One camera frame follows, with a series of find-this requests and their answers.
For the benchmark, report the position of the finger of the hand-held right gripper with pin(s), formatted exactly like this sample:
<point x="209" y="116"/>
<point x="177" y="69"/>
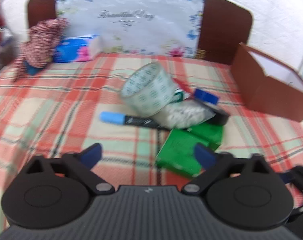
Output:
<point x="299" y="211"/>
<point x="301" y="177"/>

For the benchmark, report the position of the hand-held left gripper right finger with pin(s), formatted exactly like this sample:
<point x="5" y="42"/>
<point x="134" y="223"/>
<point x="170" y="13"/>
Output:
<point x="204" y="155"/>

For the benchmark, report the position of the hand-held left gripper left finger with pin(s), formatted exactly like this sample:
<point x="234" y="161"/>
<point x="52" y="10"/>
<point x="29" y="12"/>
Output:
<point x="92" y="153"/>

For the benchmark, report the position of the green box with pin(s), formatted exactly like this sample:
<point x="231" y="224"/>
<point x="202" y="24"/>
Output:
<point x="179" y="150"/>

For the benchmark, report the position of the black tape roll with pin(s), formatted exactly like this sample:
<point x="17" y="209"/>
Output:
<point x="220" y="117"/>

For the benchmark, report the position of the white green snack packet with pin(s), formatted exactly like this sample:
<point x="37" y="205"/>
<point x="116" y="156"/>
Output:
<point x="184" y="113"/>

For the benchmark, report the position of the blue capped black marker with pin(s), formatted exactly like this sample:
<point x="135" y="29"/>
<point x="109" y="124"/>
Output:
<point x="131" y="120"/>

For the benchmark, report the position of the blue tape roll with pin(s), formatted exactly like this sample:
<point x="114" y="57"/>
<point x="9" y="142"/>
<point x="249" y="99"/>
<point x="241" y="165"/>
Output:
<point x="206" y="96"/>

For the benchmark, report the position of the brown cardboard box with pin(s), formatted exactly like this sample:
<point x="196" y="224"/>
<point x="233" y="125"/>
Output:
<point x="266" y="95"/>

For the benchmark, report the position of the clear packing tape roll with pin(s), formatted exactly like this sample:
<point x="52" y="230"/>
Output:
<point x="149" y="87"/>

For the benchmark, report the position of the plaid blanket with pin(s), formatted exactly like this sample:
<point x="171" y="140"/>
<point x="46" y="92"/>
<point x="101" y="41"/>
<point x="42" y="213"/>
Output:
<point x="66" y="105"/>

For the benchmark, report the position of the yellow patterned fabric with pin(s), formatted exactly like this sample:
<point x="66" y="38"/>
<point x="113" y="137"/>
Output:
<point x="201" y="54"/>

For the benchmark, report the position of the blue cloth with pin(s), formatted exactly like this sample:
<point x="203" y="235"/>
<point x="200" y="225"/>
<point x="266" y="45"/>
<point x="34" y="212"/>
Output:
<point x="32" y="69"/>

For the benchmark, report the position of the blue floral tissue pack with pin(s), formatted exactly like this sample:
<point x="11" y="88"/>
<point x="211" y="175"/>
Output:
<point x="74" y="48"/>

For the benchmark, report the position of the red checked cloth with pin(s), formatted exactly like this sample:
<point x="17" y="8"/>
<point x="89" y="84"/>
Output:
<point x="42" y="42"/>

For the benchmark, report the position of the brown wooden headboard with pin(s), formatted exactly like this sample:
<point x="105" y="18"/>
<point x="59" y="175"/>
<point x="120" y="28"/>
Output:
<point x="216" y="30"/>

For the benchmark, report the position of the floral plastic wrapped mattress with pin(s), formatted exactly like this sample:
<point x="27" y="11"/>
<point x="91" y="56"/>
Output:
<point x="131" y="30"/>

